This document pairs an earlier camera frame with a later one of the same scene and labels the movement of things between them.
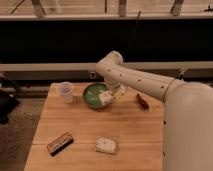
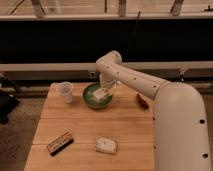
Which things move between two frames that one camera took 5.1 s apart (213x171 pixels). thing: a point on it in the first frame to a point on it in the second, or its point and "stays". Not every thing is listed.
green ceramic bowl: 91,95 stays
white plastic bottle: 106,97 to 100,94
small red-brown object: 142,102 stays
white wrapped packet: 106,145 stays
